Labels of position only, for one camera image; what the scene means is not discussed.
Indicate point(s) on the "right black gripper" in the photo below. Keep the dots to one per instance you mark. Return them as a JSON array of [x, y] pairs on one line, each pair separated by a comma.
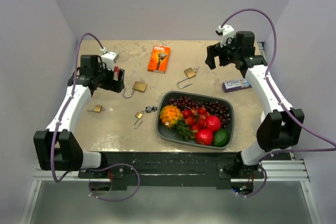
[[216, 50]]

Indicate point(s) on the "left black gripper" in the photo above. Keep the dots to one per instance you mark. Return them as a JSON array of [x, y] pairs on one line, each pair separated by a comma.
[[114, 85]]

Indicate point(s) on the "small brass padlock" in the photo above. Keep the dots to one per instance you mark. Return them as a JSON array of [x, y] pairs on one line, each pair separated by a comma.
[[139, 121], [96, 109]]

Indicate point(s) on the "black key bunch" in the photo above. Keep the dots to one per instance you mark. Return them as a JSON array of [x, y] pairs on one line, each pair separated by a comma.
[[150, 109]]

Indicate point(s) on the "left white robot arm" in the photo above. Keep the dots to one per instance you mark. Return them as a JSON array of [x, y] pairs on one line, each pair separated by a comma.
[[56, 146]]

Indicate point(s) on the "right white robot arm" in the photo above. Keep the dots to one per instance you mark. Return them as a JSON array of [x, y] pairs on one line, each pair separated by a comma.
[[280, 128]]

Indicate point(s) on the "brass padlock with key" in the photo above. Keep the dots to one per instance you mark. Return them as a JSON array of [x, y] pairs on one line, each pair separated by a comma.
[[190, 73]]

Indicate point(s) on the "large brass padlock centre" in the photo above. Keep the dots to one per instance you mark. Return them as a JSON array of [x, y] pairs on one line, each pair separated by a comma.
[[139, 86]]

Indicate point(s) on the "purple toothpaste box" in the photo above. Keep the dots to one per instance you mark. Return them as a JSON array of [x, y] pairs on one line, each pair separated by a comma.
[[235, 85]]

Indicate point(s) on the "orange razor box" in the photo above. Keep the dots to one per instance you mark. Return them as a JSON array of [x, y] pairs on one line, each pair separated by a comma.
[[159, 59]]

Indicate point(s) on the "dark red grapes bunch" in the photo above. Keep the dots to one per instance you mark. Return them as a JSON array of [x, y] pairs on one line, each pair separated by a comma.
[[216, 108]]

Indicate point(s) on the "upper red pomegranate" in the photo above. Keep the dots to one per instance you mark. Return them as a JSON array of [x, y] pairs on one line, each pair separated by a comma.
[[213, 123]]

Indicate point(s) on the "red pomegranate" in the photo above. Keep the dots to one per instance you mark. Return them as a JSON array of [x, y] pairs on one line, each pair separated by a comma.
[[213, 123], [204, 137]]

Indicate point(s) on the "orange horned melon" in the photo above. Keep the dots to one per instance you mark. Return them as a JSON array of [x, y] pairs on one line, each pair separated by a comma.
[[170, 115]]

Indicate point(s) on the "white paper towel roll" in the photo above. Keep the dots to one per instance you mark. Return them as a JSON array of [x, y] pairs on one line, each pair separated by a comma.
[[262, 117]]

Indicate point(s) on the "grey fruit tray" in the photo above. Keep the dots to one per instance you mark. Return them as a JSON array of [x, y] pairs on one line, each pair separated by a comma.
[[172, 135]]

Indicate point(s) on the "green pineapple leaf top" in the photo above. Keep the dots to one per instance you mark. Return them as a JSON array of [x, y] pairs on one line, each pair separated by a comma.
[[183, 130]]

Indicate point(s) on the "lower red pomegranate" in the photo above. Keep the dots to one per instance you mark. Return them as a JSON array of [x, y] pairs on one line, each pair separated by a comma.
[[204, 137]]

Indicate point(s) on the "green avocado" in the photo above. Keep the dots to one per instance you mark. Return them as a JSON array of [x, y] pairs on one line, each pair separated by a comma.
[[221, 138]]

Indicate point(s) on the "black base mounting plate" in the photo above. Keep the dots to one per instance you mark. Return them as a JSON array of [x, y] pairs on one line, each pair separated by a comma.
[[219, 170]]

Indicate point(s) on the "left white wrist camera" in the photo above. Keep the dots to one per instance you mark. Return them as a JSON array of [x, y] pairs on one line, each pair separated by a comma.
[[109, 58]]

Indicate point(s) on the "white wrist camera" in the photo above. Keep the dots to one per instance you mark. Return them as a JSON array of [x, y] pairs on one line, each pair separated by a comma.
[[225, 32], [109, 58]]

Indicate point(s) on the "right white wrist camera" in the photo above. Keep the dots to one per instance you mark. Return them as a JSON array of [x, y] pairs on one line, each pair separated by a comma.
[[225, 32]]

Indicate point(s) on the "aluminium frame rail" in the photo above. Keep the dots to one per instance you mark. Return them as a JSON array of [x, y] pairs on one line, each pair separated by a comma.
[[277, 171]]

